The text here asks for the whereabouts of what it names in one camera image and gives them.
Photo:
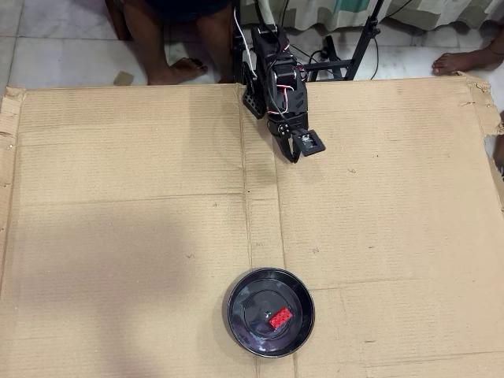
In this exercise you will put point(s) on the large brown cardboard sheet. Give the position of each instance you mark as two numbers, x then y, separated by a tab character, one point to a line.
118	197

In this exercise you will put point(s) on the red lego block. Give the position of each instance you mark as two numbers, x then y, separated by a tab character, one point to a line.
280	317

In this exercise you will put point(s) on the black metal stand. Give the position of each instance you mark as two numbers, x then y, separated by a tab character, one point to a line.
364	39

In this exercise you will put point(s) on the bare person leg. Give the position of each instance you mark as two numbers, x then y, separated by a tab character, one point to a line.
214	43
151	43

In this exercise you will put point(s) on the dark blue shorts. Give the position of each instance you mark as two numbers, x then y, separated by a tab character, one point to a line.
185	7

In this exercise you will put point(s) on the small cardboard scrap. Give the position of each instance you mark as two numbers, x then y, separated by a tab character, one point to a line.
123	79

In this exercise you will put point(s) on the black metal post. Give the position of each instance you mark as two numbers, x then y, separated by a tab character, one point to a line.
236	59

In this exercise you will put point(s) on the black round plastic bin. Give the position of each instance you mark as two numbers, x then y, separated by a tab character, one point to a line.
271	313

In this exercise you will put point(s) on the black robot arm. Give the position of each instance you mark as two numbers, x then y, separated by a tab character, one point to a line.
275	55

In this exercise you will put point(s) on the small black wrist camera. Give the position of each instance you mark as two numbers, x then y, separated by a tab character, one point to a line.
310	142

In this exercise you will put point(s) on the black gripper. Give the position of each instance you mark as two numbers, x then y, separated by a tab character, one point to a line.
284	130

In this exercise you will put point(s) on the white plastic pipe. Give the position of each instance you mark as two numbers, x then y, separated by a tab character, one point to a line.
267	12

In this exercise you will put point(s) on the brown wooden furniture leg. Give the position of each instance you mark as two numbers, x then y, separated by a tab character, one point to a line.
118	19

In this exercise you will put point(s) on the black perforated base clamp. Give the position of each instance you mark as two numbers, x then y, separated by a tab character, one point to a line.
254	103

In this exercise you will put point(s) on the bare person foot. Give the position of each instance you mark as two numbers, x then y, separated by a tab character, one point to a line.
464	61

